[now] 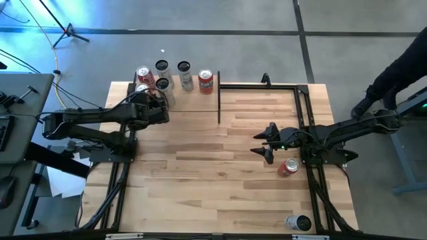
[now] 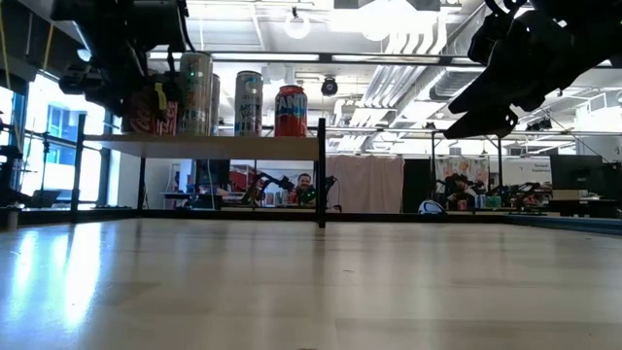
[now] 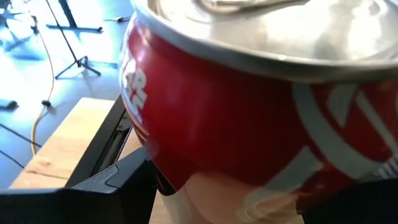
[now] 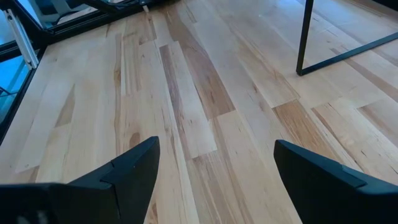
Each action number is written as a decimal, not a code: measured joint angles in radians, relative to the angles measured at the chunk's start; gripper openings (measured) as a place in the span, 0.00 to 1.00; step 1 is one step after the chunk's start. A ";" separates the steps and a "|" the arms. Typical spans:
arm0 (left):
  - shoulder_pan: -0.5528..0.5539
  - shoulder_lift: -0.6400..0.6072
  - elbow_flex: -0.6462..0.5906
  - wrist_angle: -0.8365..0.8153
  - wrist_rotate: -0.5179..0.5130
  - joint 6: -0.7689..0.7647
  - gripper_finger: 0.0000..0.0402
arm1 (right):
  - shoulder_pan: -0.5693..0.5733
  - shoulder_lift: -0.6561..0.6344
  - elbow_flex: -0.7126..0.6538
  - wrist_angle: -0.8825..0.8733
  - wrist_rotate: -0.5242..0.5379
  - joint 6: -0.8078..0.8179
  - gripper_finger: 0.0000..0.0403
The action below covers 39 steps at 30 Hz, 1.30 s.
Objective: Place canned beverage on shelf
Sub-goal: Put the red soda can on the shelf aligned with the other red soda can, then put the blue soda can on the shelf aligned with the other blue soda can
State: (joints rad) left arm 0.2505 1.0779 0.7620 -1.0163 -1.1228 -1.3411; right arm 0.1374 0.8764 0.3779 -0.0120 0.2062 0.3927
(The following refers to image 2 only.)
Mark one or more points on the round white ceiling lamp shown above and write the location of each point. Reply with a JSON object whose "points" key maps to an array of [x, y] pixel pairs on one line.
{"points": [[297, 26]]}

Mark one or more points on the red can with white label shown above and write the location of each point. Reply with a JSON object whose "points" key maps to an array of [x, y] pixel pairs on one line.
{"points": [[141, 124]]}

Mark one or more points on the black background rig frame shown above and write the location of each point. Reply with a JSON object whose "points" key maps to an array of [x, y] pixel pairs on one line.
{"points": [[499, 165]]}

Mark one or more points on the colourful poster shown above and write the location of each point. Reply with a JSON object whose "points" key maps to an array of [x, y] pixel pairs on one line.
{"points": [[461, 167]]}

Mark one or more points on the black round overhead camera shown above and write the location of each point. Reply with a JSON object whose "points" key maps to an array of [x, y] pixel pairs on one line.
{"points": [[329, 86]]}

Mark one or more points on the black overhead crossbar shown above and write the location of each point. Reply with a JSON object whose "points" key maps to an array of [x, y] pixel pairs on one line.
{"points": [[389, 58]]}

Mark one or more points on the bright window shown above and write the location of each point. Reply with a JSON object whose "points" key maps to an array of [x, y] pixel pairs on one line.
{"points": [[90, 175]]}

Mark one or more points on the black aluminium table frame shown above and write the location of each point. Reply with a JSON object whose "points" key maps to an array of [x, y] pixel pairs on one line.
{"points": [[369, 217]]}

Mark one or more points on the person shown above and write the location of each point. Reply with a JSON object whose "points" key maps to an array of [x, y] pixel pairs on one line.
{"points": [[304, 182]]}

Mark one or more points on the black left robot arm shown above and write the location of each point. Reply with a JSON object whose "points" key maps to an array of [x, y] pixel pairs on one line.
{"points": [[121, 24]]}

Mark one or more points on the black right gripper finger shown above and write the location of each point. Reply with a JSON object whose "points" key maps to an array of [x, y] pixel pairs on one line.
{"points": [[500, 94], [491, 125]]}

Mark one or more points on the long fluorescent ceiling light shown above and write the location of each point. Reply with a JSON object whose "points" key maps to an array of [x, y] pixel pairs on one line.
{"points": [[272, 57]]}

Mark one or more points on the tall white blue can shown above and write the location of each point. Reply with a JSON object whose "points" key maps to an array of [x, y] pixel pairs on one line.
{"points": [[249, 107]]}

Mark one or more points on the white blue ball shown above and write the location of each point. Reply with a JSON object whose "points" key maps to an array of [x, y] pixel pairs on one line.
{"points": [[431, 208]]}

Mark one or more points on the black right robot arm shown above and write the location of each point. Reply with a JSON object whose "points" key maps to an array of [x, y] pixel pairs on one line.
{"points": [[602, 29]]}

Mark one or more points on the white curtain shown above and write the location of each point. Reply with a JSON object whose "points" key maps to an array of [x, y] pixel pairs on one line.
{"points": [[367, 185]]}

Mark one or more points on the orange Fanta can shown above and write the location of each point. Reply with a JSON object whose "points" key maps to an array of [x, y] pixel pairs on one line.
{"points": [[290, 114]]}

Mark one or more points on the black monitor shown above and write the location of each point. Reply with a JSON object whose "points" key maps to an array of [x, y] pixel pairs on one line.
{"points": [[212, 175], [576, 172]]}

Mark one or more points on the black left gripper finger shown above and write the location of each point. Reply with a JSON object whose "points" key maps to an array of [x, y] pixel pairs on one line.
{"points": [[115, 104], [172, 102]]}

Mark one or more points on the wooden shelf with black legs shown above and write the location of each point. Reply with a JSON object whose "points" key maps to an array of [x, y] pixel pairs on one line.
{"points": [[209, 147]]}

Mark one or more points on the silver ventilation duct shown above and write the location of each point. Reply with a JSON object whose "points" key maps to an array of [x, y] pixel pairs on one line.
{"points": [[452, 85]]}

